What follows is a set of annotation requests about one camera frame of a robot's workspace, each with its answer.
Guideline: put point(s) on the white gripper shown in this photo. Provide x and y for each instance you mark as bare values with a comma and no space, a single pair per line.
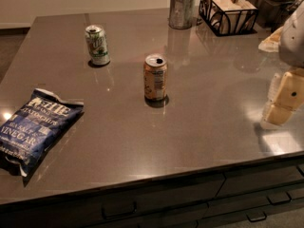
293,40

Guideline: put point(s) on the green white 7up can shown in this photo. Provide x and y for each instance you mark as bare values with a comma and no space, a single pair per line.
95,37

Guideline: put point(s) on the orange soda can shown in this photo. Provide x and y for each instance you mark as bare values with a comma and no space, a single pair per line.
154,77

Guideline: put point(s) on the blue chip bag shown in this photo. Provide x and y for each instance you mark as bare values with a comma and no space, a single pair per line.
35,127

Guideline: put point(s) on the dark snack container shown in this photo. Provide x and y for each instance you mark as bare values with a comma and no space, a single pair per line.
273,13

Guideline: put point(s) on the brown napkins stack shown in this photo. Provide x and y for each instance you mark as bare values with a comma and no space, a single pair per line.
229,2

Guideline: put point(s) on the metal utensil cup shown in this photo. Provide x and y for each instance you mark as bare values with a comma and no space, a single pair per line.
181,14

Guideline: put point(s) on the black drawer handle right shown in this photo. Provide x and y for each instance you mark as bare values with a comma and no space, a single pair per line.
279,198

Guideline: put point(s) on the black drawer handle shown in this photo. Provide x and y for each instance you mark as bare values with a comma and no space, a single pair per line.
256,216
279,198
119,210

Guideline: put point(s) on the black drawer handle lower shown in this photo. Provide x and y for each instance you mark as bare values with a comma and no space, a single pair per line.
256,216

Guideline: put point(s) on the black drawer handle left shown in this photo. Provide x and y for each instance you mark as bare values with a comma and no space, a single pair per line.
119,210

